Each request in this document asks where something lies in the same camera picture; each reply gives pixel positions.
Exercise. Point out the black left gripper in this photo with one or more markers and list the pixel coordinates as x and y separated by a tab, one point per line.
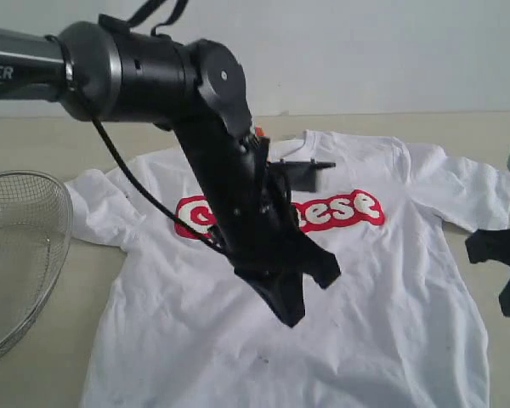
253	208

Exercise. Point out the white t-shirt with red logo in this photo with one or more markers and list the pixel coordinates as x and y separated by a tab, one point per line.
397	329

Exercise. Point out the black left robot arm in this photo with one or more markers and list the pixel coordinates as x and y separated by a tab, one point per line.
103	72

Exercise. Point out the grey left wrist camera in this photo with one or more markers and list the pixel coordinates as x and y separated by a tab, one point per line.
300	175

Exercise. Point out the round wire mesh basket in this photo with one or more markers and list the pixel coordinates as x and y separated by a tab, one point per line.
36	219

